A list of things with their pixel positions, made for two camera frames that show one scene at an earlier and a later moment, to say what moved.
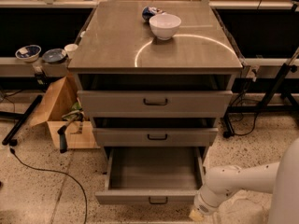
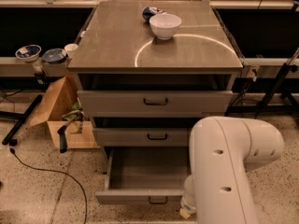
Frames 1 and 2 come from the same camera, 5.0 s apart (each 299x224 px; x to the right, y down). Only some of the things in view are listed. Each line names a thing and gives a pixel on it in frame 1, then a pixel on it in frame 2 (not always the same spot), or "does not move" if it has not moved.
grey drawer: (151, 175) does not move
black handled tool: (63, 134) does not move
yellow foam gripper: (204, 205) to (189, 203)
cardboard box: (63, 98) does not move
